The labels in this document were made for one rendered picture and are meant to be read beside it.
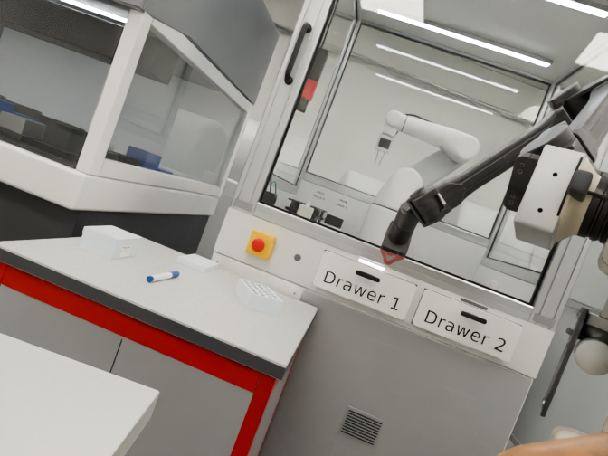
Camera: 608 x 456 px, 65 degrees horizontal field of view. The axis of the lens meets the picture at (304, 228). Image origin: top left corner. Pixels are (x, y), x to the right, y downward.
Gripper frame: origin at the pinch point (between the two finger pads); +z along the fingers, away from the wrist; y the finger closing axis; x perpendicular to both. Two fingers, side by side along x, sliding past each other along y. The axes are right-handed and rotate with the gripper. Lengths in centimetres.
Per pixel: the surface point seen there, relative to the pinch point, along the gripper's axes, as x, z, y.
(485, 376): -38.8, 23.0, -8.8
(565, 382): -139, 157, 99
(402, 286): -7.1, 10.4, 0.9
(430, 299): -15.8, 10.7, 0.6
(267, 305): 23.9, -1.2, -29.7
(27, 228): 98, 14, -27
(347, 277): 8.5, 12.7, -1.6
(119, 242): 61, -8, -34
